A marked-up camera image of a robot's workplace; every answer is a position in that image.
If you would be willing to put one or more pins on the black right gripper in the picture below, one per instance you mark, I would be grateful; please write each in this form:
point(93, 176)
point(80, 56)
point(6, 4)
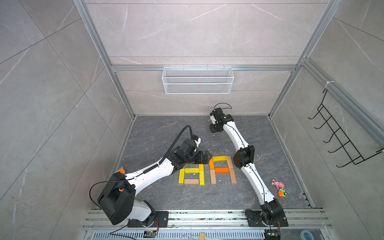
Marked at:
point(213, 130)

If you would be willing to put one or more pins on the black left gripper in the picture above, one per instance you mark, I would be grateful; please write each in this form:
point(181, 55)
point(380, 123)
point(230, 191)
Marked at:
point(206, 159)

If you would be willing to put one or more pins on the orange block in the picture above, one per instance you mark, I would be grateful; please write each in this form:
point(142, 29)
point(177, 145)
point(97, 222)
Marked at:
point(211, 164)
point(222, 170)

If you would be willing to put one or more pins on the yellow block angled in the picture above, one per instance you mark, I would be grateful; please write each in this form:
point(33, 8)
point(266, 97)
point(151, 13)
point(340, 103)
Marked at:
point(219, 159)

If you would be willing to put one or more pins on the tan wooden block angled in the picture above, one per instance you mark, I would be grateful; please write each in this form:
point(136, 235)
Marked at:
point(213, 177)

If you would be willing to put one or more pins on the light wooden block front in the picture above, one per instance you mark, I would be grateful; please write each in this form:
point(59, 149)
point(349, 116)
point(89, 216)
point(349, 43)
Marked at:
point(229, 162)

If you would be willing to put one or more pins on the lime yellow block long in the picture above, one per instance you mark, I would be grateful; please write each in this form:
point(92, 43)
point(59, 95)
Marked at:
point(192, 170)

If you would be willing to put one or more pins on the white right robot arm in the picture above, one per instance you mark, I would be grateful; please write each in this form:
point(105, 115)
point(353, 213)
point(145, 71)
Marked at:
point(272, 211)

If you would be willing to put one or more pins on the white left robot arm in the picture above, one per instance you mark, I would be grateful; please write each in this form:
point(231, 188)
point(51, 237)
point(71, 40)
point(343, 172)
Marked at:
point(118, 198)

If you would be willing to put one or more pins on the pink toy figure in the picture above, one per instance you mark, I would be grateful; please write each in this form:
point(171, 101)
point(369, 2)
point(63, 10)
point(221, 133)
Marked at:
point(278, 184)

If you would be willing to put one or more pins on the orange green toy car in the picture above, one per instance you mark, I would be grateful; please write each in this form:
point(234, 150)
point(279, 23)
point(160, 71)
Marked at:
point(282, 193)

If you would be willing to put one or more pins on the orange plush toy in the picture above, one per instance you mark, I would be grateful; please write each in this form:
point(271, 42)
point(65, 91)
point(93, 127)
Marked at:
point(121, 170)

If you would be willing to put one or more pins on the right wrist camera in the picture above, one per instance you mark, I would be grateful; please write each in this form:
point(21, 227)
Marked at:
point(212, 118)

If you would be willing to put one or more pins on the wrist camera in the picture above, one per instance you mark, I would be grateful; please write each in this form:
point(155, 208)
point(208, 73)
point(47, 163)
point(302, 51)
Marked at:
point(197, 141)
point(212, 118)

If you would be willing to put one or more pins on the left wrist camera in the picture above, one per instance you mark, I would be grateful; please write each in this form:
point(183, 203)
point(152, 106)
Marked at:
point(197, 141)

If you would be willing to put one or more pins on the white wire mesh basket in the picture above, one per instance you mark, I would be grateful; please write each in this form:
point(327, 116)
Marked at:
point(197, 80)

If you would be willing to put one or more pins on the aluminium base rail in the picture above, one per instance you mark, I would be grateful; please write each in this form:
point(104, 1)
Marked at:
point(232, 224)

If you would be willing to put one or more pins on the black wire hook rack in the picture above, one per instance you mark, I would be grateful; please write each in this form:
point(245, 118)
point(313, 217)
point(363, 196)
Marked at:
point(355, 157)

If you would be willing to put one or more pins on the aluminium frame post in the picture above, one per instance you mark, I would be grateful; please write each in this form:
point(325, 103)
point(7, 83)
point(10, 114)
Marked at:
point(90, 26)

